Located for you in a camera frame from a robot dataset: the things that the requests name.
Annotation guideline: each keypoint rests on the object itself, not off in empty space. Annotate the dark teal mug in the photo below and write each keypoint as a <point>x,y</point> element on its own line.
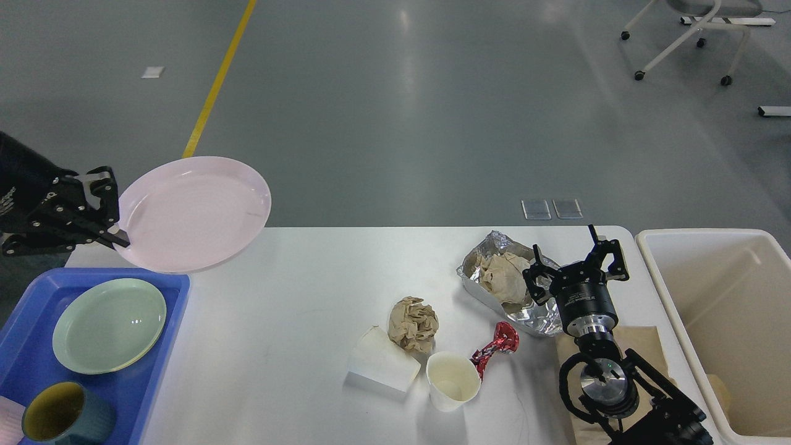
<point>68,413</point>

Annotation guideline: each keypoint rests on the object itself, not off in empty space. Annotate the crumpled aluminium foil tray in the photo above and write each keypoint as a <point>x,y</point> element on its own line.
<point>540,321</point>

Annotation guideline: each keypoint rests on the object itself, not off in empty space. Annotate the pink object tray corner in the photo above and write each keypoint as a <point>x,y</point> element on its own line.
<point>11,421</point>

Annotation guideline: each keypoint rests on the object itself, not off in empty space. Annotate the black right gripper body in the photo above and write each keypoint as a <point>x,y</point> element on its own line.
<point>583,300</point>

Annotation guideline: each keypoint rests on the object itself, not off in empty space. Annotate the crumpled paper in foil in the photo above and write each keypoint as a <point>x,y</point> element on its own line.
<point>502,276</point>

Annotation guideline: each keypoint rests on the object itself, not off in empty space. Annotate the pink plate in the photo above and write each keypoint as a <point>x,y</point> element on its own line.
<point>192,214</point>

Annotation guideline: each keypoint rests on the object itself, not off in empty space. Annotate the floor outlet cover right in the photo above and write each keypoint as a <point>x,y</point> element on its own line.
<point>568,208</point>

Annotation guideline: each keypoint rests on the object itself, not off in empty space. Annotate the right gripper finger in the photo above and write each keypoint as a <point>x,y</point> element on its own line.
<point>540,278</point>
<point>606,261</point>

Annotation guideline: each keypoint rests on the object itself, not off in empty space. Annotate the crumpled brown paper ball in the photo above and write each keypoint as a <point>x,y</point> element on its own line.
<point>412,325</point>

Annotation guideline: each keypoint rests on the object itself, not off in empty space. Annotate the white office chair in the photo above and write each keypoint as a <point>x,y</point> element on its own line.
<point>716,15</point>

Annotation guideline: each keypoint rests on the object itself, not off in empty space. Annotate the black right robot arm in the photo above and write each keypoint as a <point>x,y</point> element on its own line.
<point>601,384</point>

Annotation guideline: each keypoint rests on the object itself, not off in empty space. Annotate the brown paper bag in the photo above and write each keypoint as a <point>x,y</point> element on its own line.
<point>643,339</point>

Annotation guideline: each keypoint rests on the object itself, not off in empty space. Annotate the floor outlet cover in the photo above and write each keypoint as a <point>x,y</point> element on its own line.
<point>568,208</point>
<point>536,210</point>

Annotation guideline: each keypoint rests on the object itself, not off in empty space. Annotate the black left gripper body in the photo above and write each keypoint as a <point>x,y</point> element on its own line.
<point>26,179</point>

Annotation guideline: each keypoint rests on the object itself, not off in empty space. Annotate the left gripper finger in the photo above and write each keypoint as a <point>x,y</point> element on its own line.
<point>35,244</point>
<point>82,209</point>

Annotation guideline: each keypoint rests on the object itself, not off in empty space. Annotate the white furniture leg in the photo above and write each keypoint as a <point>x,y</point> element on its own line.
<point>769,111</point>

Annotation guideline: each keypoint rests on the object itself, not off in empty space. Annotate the beige plastic bin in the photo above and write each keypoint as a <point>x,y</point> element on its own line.
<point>727,294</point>

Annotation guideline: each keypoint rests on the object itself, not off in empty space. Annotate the blue plastic tray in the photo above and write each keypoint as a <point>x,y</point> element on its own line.
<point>28,364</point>

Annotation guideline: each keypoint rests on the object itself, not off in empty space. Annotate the floor outlet cover left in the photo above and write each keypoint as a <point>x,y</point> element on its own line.
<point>536,210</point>

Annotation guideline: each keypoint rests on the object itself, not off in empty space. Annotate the white paper cup lying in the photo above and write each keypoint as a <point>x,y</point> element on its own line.
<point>382,361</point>

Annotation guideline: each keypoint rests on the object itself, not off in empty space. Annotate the red foil wrapper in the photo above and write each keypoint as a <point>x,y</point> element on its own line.
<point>505,340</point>

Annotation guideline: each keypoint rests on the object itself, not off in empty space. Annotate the white paper cup upright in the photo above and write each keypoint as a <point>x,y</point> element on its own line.
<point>453,380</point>

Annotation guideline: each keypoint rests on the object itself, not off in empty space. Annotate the light green plate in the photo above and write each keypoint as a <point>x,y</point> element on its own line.
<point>109,326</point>

